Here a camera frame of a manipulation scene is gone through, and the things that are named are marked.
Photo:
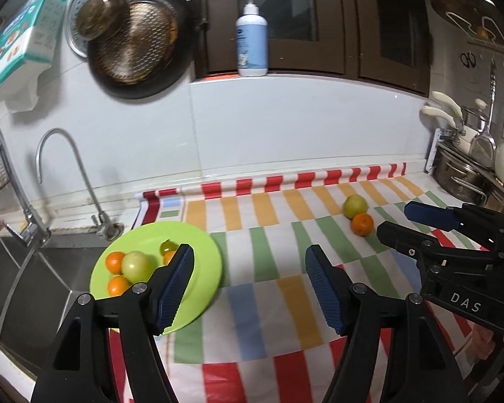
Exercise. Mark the copper perforated strainer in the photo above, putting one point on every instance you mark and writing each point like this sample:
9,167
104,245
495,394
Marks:
143,42

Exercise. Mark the small green mandarin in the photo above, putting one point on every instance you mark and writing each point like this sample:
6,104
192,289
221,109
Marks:
168,247

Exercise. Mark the black scissors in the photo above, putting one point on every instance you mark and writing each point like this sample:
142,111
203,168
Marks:
467,59

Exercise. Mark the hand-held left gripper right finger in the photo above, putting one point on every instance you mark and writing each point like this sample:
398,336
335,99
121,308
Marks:
325,289

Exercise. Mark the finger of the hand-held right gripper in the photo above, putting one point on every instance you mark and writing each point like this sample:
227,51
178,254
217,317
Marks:
399,235
430,215

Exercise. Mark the green apple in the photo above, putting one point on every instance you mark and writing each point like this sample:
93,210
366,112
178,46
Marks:
139,265

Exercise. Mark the white pump bottle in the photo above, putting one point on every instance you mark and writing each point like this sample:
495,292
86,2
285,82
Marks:
252,50

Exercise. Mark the thin gooseneck faucet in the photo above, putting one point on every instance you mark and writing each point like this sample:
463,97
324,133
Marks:
90,193

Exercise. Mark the steel spatula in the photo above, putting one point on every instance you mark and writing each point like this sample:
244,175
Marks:
483,147

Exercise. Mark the steel kitchen sink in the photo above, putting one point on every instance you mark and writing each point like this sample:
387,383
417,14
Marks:
17,289

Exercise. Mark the small brass pot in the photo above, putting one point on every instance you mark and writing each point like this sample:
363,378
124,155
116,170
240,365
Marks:
101,14

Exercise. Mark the clear plastic bag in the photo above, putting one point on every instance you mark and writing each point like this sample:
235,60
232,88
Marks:
29,92

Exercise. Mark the black frying pan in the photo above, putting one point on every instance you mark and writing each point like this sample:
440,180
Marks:
168,71

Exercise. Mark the stainless steel pot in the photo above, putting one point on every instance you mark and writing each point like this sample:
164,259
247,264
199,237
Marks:
502,197
458,176

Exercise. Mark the white knife rack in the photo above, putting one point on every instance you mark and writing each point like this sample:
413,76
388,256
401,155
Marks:
437,147

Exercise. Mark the green plate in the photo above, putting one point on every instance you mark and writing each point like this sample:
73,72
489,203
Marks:
201,260

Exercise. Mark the orange mandarin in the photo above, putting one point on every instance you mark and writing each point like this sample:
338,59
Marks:
118,285
115,262
362,223
167,259

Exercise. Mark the yellow-green apple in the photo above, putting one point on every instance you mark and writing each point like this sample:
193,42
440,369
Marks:
355,205

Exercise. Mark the dark wooden window frame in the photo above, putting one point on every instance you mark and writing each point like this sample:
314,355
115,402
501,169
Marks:
348,71

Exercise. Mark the person's right hand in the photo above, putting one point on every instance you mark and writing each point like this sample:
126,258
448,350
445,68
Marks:
483,340

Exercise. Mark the green and white tissue pack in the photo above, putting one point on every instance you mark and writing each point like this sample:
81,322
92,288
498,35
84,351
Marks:
21,37

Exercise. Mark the large chrome faucet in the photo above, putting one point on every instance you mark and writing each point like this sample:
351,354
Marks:
29,222

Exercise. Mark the striped colourful tablecloth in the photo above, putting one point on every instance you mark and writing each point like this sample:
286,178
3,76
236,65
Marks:
269,302

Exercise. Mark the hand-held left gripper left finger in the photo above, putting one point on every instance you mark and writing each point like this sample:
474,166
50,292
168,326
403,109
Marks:
174,289

